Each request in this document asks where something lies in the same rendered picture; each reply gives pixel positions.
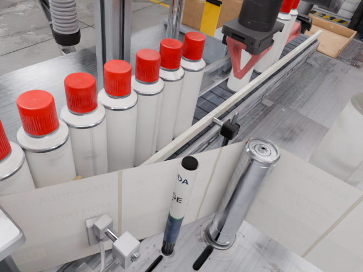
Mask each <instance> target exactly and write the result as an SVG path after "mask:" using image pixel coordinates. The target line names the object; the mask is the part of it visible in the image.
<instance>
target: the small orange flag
mask: <svg viewBox="0 0 363 272"><path fill-rule="evenodd" d="M221 5H222V2H221V1H218V0H206V2H205V7H204V13H203V18H202V22H201V27H200V31H201V32H203V33H205V34H207V35H209V36H211V37H214V34H215V31H216V27H217V23H218V18H219V14H220V9H221Z"/></svg>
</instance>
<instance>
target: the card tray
mask: <svg viewBox="0 0 363 272"><path fill-rule="evenodd" d="M308 16H309V17H312V27H311V29H310V31H307V30H306V32H305V33H304V34H305V35H308V36H310V37H311V36H312V35H314V34H315V33H316V32H318V31H319V30H322V33H321V35H320V36H319V37H318V38H317V39H318V41H320V44H319V46H318V48H317V50H316V51H318V52H320V53H323V54H325V55H327V56H330V57H332V58H334V59H336V57H337V56H338V55H339V54H340V53H341V52H342V50H343V49H344V48H345V47H346V46H347V45H348V44H349V43H350V42H351V40H352V39H353V37H354V36H355V34H356V31H354V30H351V29H348V28H346V27H343V26H340V25H338V24H334V23H332V22H329V21H326V20H324V19H321V18H318V17H316V16H313V15H310V14H309V15H308Z"/></svg>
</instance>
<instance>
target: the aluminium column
mask: <svg viewBox="0 0 363 272"><path fill-rule="evenodd" d="M93 6H94V16H95V35H96V54H97V73H98V92H99V91H100V90H101V89H103V88H104V64H105V63H106V62H108V61H110V60H114V59H119V6H120V0H93ZM131 17H132V0H123V13H122V52H121V60H124V61H126V62H128V63H129V64H130V51H131Z"/></svg>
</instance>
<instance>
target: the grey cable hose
mask: <svg viewBox="0 0 363 272"><path fill-rule="evenodd" d="M49 3H50V11H51V18H52V22H53V24H52V25H53V29H52V35H53V38H54V39H55V42H56V43H57V44H59V45H63V46H73V45H77V44H78V43H79V42H80V38H81V34H80V29H79V28H78V17H77V9H76V7H77V6H76V0H49Z"/></svg>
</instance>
